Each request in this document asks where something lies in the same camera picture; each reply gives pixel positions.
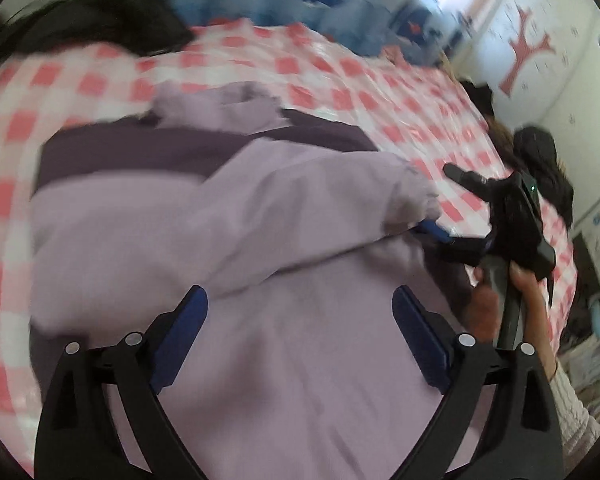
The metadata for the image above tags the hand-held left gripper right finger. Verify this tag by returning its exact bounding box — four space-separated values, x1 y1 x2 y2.
391 285 566 480

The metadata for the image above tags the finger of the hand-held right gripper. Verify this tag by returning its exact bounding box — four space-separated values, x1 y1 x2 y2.
414 219 492 267
443 162 503 197

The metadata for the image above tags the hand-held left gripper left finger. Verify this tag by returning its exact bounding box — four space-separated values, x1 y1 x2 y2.
34 285 209 480

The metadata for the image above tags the light purple sweatshirt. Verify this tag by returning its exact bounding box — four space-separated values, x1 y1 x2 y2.
29 80 486 480

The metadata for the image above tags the person's right forearm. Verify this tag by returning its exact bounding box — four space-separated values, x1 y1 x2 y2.
522 287 600 466

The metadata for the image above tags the person's right hand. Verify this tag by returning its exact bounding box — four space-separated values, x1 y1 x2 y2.
467 262 546 343

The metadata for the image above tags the pink white checkered bed sheet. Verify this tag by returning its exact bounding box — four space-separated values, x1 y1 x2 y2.
0 19 579 476

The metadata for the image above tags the pile of boxes and papers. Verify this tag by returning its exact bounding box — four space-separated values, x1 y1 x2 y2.
560 270 600 423

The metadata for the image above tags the blue whale print curtain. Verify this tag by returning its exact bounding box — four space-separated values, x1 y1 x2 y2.
165 0 467 63

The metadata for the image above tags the black jacket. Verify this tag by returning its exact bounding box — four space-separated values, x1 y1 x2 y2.
0 0 197 61

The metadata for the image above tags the pink tree wall decal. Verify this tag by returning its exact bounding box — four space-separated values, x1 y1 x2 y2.
497 0 556 98

